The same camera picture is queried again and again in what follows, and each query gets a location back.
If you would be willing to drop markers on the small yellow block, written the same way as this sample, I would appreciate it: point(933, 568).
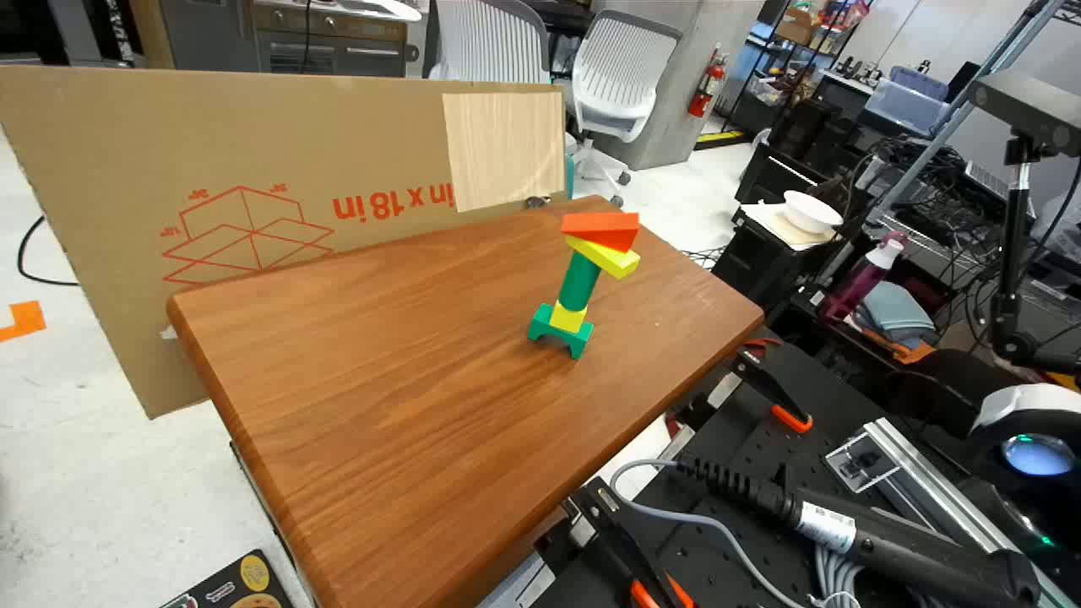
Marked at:
point(568, 317)

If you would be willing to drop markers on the aluminium rail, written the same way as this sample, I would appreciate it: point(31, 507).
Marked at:
point(933, 485)

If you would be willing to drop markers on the black card with gold circles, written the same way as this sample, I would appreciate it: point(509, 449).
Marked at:
point(231, 582)

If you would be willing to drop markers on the long yellow rectangular block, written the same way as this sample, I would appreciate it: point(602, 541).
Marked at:
point(616, 264)

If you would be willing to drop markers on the white paper sheet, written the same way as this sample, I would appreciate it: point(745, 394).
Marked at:
point(766, 218)

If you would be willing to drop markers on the black camera on stand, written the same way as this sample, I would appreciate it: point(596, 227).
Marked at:
point(1033, 103)

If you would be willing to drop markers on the pink bottle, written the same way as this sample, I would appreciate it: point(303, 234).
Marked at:
point(859, 282)

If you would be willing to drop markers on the white bowl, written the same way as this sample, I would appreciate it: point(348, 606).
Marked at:
point(811, 210)

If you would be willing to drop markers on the printed marker tag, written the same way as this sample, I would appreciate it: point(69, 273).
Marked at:
point(862, 461)

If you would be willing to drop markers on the flattened cardboard box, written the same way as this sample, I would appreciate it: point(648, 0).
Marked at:
point(112, 170)

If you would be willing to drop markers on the black camera stand pole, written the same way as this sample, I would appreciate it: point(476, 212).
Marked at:
point(1020, 237)

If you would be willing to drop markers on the white mesh office chair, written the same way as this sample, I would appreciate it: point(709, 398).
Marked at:
point(621, 69)

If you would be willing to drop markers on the red fire extinguisher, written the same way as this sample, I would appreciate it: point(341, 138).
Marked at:
point(709, 86)

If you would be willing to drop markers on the black clamp with orange tip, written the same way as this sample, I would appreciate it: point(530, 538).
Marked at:
point(780, 394)

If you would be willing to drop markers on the dark metal cabinet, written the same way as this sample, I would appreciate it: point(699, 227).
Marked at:
point(317, 39)

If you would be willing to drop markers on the blue storage bin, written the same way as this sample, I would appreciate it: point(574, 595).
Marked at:
point(906, 103)

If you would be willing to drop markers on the green bridge block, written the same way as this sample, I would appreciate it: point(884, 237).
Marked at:
point(543, 330)

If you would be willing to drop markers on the orange triangular block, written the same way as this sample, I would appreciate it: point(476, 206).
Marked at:
point(609, 232)

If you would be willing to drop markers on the green cylinder block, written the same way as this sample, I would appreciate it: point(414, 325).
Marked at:
point(579, 289)

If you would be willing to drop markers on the orange floor tape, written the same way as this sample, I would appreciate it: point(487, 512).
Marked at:
point(26, 317)

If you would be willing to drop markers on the teal folded cloth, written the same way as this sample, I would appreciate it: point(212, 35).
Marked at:
point(897, 308)

